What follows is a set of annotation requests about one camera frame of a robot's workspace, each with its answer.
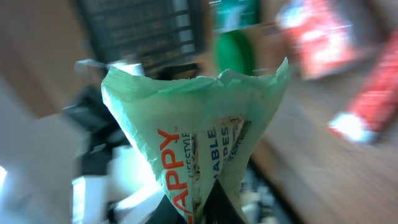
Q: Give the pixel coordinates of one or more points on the green 3M gloves packet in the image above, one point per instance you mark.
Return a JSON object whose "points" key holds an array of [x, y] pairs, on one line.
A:
{"points": [[235, 14]]}

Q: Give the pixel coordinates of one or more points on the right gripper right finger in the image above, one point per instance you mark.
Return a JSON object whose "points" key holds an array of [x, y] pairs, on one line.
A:
{"points": [[218, 209]]}

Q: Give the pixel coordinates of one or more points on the red sachet stick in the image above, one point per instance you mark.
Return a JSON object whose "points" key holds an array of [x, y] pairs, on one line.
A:
{"points": [[369, 112]]}

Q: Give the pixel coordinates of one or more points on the grey plastic mesh basket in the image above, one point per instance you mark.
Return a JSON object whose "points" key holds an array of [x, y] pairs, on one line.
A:
{"points": [[157, 33]]}

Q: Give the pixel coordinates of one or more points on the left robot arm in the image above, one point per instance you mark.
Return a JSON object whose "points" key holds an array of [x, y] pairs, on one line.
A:
{"points": [[46, 158]]}

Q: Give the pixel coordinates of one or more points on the teal wipes packet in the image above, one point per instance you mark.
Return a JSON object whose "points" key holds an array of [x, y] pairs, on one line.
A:
{"points": [[195, 132]]}

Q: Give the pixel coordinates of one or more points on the green lid jar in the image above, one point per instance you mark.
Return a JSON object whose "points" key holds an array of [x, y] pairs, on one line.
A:
{"points": [[233, 50]]}

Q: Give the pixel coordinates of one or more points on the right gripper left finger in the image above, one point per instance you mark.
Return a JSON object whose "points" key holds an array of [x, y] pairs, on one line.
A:
{"points": [[166, 213]]}

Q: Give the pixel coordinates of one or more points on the red tissue packet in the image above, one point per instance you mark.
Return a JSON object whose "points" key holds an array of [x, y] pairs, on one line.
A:
{"points": [[319, 35]]}

